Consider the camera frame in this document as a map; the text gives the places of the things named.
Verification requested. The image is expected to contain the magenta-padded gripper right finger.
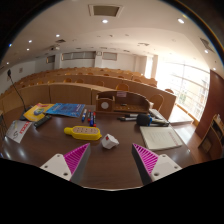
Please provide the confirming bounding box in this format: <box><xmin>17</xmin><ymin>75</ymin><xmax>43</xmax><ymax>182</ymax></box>
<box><xmin>131</xmin><ymin>143</ymin><xmax>183</xmax><ymax>186</ymax></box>

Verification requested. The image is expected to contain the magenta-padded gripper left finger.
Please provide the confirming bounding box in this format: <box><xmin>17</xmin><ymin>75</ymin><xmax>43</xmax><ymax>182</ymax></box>
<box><xmin>39</xmin><ymin>142</ymin><xmax>92</xmax><ymax>185</ymax></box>

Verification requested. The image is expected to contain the white charger with red square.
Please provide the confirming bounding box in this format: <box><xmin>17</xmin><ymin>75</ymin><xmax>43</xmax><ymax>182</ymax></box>
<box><xmin>100</xmin><ymin>133</ymin><xmax>120</xmax><ymax>150</ymax></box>

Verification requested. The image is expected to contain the white paper notebook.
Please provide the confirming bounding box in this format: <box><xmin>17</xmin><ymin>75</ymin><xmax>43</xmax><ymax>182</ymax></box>
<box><xmin>139</xmin><ymin>125</ymin><xmax>184</xmax><ymax>152</ymax></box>

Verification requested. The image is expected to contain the black handheld microphone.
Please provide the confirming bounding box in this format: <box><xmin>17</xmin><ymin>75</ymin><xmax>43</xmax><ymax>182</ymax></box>
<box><xmin>135</xmin><ymin>113</ymin><xmax>170</xmax><ymax>128</ymax></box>

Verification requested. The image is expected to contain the grey whiteboard eraser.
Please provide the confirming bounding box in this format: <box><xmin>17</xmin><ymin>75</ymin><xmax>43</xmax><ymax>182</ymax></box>
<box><xmin>148</xmin><ymin>108</ymin><xmax>167</xmax><ymax>121</ymax></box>

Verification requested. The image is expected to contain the black remote control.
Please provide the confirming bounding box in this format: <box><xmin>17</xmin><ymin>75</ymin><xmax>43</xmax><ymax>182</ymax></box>
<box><xmin>33</xmin><ymin>114</ymin><xmax>53</xmax><ymax>129</ymax></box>

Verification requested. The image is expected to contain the blue booklet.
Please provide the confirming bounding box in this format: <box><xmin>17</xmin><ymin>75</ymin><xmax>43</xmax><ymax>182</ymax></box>
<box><xmin>45</xmin><ymin>102</ymin><xmax>86</xmax><ymax>118</ymax></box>

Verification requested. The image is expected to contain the wooden desk organizer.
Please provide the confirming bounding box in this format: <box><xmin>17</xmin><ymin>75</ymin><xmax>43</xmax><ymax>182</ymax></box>
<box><xmin>95</xmin><ymin>90</ymin><xmax>151</xmax><ymax>115</ymax></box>

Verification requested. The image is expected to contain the white and red paper card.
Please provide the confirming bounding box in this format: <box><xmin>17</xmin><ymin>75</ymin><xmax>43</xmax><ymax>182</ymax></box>
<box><xmin>5</xmin><ymin>119</ymin><xmax>33</xmax><ymax>144</ymax></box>

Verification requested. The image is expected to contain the wooden shelf unit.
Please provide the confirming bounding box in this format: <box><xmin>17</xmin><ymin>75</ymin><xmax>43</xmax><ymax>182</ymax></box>
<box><xmin>197</xmin><ymin>113</ymin><xmax>224</xmax><ymax>160</ymax></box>

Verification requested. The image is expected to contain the group of wooden chairs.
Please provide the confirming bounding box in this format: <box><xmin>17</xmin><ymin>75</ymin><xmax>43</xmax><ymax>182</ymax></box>
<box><xmin>13</xmin><ymin>68</ymin><xmax>176</xmax><ymax>113</ymax></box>

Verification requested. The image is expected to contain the large bright window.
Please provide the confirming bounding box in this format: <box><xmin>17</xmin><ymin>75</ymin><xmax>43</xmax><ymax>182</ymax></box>
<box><xmin>156</xmin><ymin>61</ymin><xmax>211</xmax><ymax>121</ymax></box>

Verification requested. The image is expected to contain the black gooseneck microphone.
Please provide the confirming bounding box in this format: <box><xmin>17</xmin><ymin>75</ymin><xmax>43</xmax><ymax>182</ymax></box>
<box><xmin>6</xmin><ymin>68</ymin><xmax>29</xmax><ymax>114</ymax></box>

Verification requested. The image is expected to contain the dark slatted ceiling vent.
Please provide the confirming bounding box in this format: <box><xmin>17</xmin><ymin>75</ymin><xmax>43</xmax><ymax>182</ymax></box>
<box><xmin>199</xmin><ymin>37</ymin><xmax>214</xmax><ymax>53</ymax></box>

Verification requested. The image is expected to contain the group of ceiling lights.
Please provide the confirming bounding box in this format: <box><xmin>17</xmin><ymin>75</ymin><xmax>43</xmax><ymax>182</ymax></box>
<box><xmin>6</xmin><ymin>16</ymin><xmax>211</xmax><ymax>56</ymax></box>

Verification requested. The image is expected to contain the large square ceiling vent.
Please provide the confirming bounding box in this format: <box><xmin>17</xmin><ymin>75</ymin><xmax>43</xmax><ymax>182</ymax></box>
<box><xmin>88</xmin><ymin>3</ymin><xmax>124</xmax><ymax>18</ymax></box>

